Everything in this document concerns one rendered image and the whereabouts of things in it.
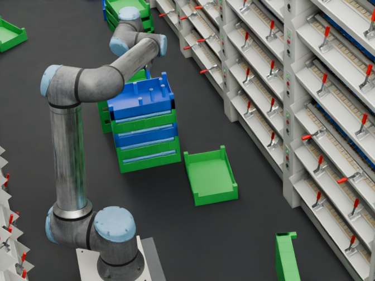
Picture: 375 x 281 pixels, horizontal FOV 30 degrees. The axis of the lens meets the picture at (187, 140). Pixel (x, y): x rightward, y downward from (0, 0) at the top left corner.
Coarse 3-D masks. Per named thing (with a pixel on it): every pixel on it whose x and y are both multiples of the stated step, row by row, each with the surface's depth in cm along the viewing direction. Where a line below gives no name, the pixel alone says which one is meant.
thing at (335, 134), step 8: (312, 112) 271; (320, 120) 267; (328, 128) 262; (336, 136) 258; (336, 144) 257; (344, 144) 254; (352, 152) 250; (352, 160) 249; (360, 160) 246; (368, 168) 242; (368, 176) 242; (368, 184) 240
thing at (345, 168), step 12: (300, 108) 278; (300, 120) 275; (312, 120) 272; (312, 132) 268; (324, 144) 261; (348, 144) 256; (336, 156) 255; (348, 168) 249; (348, 180) 250; (360, 180) 244; (360, 192) 241; (372, 192) 238; (372, 204) 236
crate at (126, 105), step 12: (132, 84) 333; (144, 84) 335; (156, 84) 336; (168, 84) 329; (120, 96) 333; (132, 96) 332; (144, 96) 332; (156, 96) 331; (168, 96) 330; (108, 108) 324; (120, 108) 326; (132, 108) 318; (144, 108) 319; (156, 108) 320; (168, 108) 322
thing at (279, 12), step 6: (264, 0) 276; (270, 0) 273; (276, 0) 271; (282, 0) 269; (270, 6) 272; (276, 6) 269; (282, 6) 259; (276, 12) 268; (282, 12) 260; (282, 18) 264
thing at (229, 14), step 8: (224, 0) 320; (224, 8) 324; (224, 16) 327; (232, 16) 326; (224, 24) 330; (224, 32) 333; (232, 48) 337; (224, 56) 344; (224, 64) 347; (232, 80) 348; (224, 88) 358; (232, 88) 351; (224, 96) 362; (224, 104) 366; (232, 104) 357; (224, 112) 370; (232, 112) 360; (232, 120) 363
